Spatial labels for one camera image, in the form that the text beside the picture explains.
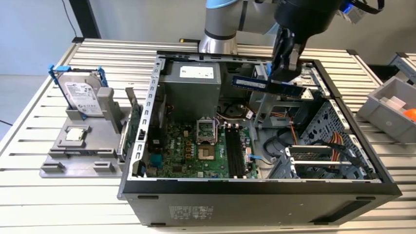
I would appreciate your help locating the blue plastic bracket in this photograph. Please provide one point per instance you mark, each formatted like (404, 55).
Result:
(268, 69)

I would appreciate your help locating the black RAM slot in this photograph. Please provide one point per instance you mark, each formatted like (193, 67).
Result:
(241, 151)
(233, 151)
(229, 151)
(237, 151)

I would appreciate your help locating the grey power supply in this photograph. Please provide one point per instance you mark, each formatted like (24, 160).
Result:
(191, 97)

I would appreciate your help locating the silver CPU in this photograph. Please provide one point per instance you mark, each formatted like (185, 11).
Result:
(73, 136)

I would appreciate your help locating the CPU socket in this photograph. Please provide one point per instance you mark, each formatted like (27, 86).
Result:
(207, 152)

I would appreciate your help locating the metal locking lever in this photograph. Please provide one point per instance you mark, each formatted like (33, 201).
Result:
(217, 131)

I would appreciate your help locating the large grey plastic bin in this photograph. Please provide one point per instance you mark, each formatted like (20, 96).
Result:
(389, 126)

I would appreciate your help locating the hard disk in blue carrier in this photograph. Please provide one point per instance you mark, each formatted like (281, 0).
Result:
(77, 95)

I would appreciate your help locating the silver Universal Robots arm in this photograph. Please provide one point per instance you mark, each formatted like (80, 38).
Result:
(220, 19)

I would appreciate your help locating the yellow tipped black bar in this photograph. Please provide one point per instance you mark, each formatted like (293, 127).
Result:
(183, 40)

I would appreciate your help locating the white block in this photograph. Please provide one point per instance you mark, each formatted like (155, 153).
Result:
(395, 102)

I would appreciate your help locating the black upright post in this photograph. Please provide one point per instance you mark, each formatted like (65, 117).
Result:
(85, 19)

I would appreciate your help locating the grey metal drive cage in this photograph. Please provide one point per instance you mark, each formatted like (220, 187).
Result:
(260, 109)

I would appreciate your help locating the green graphics card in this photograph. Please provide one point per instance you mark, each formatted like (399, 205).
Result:
(131, 131)

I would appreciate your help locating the green motherboard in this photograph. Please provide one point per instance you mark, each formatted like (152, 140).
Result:
(195, 168)

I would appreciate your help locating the black open PC case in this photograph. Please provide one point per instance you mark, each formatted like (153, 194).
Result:
(227, 202)

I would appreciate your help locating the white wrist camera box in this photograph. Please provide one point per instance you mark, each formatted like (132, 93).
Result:
(352, 14)

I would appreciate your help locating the metal disk bay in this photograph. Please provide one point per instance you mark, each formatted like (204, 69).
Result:
(320, 162)

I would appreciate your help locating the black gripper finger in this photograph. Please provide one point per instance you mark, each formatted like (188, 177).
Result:
(297, 56)
(281, 56)

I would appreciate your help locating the grey parts rack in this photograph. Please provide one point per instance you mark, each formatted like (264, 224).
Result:
(100, 143)

